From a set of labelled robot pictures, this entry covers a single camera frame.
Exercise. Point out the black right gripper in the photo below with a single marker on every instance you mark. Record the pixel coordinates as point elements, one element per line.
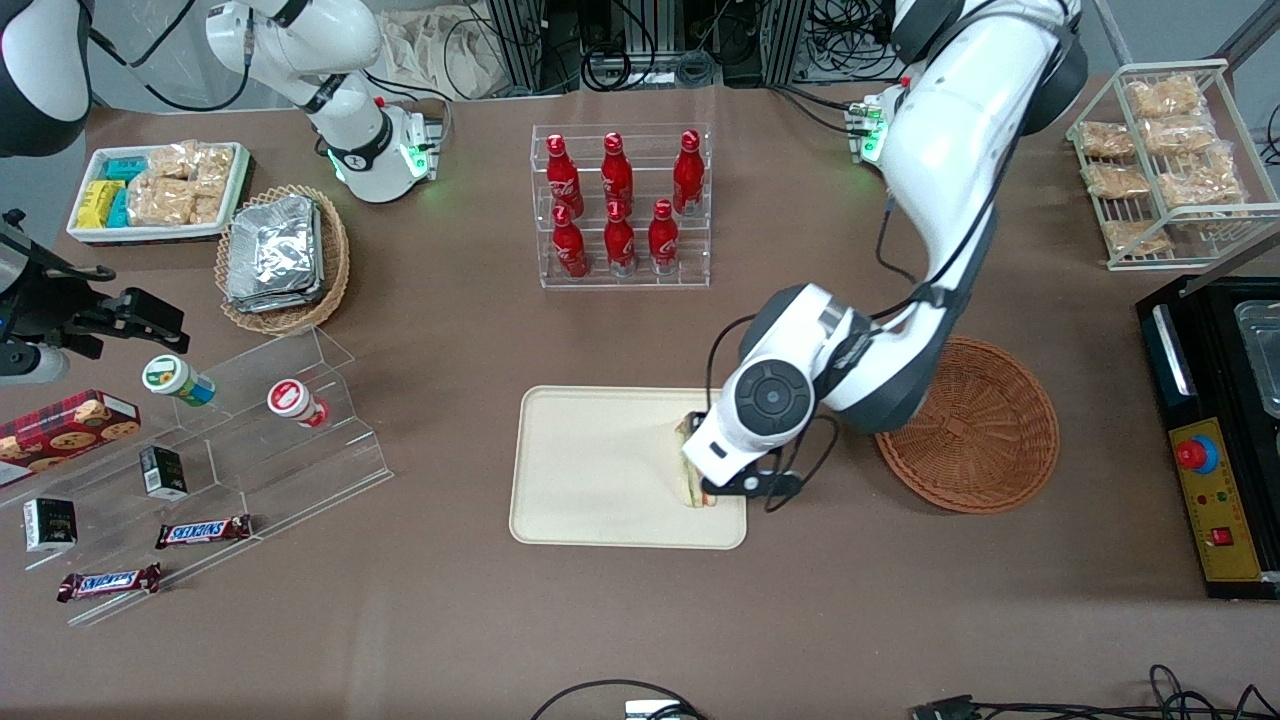
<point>52,304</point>

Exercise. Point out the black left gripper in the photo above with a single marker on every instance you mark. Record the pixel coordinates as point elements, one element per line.
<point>698,420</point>

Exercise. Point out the triangular sandwich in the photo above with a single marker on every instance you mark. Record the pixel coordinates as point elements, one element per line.
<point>689,482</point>

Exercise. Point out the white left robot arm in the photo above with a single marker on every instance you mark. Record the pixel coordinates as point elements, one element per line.
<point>950,150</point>

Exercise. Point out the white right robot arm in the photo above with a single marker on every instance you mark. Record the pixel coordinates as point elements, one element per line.
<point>352,150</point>

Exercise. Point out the cream plastic tray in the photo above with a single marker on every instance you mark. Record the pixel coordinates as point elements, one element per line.
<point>600,468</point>

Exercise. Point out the oval light wicker basket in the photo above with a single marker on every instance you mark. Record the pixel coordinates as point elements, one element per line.
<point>335,260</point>

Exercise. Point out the round brown wicker basket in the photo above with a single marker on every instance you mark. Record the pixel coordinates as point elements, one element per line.
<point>985,440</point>

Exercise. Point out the green lid white cup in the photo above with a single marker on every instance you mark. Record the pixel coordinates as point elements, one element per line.
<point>170,376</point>

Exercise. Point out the white rectangular bin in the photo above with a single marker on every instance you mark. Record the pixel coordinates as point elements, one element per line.
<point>150,234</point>

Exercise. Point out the clear bag of rice crackers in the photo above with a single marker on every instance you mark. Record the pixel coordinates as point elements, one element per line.
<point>215,162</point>
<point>172,160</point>
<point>207,200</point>
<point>160,202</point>

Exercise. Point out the teal snack packet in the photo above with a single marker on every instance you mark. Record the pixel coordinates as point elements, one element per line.
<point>119,208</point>
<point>125,169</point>

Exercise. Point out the stack of silver foil packs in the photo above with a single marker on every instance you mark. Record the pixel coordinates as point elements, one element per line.
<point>272,255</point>

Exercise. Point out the yellow snack packet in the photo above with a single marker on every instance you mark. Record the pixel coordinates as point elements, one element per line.
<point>97,203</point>

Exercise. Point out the red tartan cookie box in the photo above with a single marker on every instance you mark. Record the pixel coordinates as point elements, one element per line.
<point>60,430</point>

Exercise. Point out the small dark green box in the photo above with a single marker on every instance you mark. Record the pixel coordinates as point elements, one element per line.
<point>163,473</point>
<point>50,525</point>

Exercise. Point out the red lid white cup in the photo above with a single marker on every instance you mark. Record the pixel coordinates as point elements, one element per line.
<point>292,400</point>

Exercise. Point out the clear acrylic stepped display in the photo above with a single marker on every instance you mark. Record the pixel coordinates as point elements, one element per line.
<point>300,480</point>

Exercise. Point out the brown Snickers bar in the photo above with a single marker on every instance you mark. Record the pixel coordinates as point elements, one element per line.
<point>203,532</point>
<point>108,583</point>

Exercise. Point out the clear acrylic bottle rack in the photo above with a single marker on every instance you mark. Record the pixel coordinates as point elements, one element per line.
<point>625,275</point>

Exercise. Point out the red cola bottle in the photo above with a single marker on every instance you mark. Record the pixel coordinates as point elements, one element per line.
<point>688,175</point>
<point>570,248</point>
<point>620,245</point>
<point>663,242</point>
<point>617,175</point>
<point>563,180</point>

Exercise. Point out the beige cloth bag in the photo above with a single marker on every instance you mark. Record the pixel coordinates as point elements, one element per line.
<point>440,50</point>

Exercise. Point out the red emergency stop button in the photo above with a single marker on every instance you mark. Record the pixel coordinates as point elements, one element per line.
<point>1196,455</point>

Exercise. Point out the clear bag of fried snacks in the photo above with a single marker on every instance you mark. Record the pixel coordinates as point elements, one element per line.
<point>1180,134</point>
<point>1105,139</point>
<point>1163,97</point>
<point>1135,236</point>
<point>1200,186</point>
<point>1115,180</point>

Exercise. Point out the black box with yellow panel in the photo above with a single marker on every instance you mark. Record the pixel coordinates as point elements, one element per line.
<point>1215,500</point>

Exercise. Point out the clear plastic container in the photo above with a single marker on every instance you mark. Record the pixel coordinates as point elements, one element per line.
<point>1262,355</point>

